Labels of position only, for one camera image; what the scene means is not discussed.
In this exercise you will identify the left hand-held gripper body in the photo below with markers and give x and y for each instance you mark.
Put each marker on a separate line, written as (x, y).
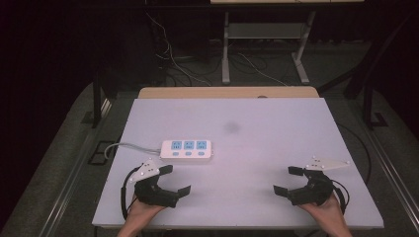
(154, 194)

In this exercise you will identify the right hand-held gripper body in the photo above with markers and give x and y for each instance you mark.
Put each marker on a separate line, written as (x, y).
(318, 191)

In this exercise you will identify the person's right hand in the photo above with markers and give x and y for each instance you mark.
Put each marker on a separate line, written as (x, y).
(327, 210)

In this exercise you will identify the person's left hand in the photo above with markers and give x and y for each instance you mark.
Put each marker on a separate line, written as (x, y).
(141, 212)

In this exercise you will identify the white power strip blue sockets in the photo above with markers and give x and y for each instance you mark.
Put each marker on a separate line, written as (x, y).
(186, 150)

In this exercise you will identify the black metal stand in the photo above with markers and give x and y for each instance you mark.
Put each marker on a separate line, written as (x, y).
(97, 98)
(370, 105)

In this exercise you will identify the black rectangular floor frame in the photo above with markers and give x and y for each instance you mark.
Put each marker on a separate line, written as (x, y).
(100, 153)

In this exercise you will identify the aluminium floor rail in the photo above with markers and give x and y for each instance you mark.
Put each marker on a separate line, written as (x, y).
(75, 174)
(395, 171)

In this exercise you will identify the white metal desk frame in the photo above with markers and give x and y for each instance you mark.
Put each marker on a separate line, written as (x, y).
(265, 31)

